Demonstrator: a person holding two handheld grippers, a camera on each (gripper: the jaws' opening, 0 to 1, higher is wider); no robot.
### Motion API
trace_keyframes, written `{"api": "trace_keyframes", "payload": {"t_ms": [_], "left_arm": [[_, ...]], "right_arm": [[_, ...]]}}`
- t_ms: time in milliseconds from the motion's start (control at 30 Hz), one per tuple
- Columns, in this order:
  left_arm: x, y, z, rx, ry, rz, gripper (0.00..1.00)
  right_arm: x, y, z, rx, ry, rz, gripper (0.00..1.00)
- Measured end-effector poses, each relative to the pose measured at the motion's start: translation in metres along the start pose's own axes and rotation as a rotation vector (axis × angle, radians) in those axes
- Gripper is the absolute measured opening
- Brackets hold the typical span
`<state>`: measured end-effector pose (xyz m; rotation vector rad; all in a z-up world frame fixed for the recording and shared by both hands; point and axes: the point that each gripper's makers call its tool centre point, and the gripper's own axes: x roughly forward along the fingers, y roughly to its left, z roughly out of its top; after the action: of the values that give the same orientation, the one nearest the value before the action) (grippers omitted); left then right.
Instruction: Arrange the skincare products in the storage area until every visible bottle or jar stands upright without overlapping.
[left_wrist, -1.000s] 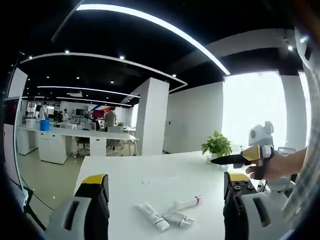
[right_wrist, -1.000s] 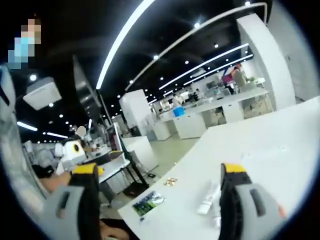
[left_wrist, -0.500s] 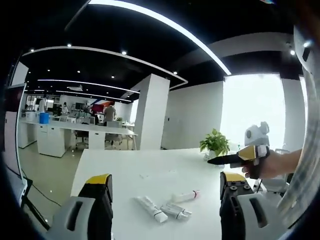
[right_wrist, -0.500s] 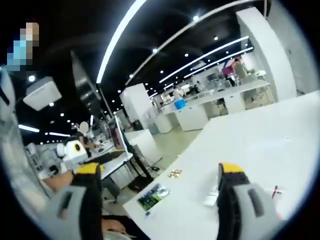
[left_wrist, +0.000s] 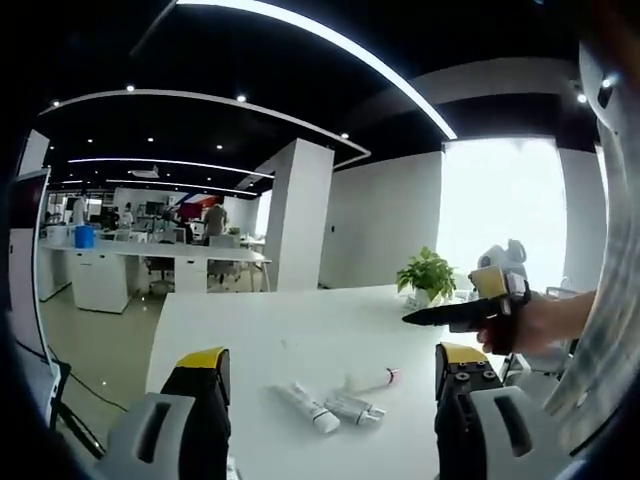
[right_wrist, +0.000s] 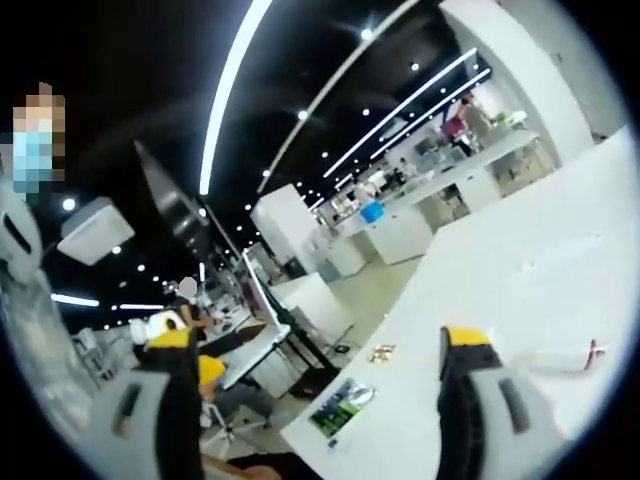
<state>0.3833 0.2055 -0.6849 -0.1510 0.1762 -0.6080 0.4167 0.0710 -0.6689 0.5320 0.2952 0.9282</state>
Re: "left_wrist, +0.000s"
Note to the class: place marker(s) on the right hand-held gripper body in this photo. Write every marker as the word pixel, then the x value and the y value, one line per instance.
pixel 515 287

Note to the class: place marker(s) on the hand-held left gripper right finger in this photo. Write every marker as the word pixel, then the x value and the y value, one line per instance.
pixel 480 430

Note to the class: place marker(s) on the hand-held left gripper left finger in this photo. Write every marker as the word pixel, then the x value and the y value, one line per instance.
pixel 150 430

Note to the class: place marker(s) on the clear skincare tube red cap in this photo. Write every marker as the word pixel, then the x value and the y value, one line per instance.
pixel 372 380

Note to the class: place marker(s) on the small white skincare tube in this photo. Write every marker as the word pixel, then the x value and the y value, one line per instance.
pixel 356 409

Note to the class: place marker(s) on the large white skincare tube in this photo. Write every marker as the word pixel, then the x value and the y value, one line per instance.
pixel 305 406

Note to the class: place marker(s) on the white storage box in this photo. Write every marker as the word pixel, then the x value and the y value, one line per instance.
pixel 60 235

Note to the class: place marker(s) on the person's right hand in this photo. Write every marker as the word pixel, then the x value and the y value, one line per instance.
pixel 525 330

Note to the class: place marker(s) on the green potted plant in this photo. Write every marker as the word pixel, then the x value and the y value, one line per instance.
pixel 430 275

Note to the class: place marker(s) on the black stand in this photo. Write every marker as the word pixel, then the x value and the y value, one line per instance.
pixel 70 405

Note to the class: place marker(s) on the person's patterned shirt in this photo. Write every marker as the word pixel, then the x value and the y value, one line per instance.
pixel 605 280

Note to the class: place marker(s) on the office chair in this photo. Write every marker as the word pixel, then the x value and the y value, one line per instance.
pixel 223 260
pixel 162 275

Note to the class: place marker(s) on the long white office desk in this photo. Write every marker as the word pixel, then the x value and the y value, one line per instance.
pixel 165 255

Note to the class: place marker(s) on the blue bucket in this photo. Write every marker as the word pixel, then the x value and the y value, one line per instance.
pixel 85 236

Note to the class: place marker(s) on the white framed display screen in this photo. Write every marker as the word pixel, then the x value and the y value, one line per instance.
pixel 30 260

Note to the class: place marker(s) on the ceiling air conditioner unit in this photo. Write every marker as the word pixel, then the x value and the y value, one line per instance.
pixel 144 173

